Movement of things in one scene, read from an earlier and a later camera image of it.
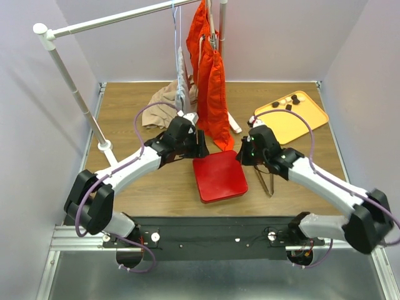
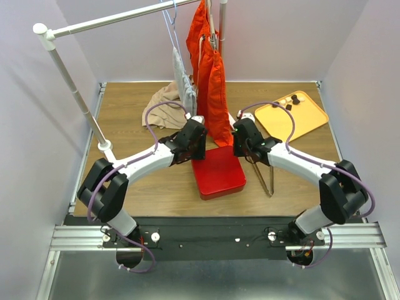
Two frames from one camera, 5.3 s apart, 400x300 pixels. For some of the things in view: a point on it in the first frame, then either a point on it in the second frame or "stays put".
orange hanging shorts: (212, 105) stays put
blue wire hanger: (174, 8) -> (175, 34)
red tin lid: (219, 177) stays put
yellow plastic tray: (286, 126) stays put
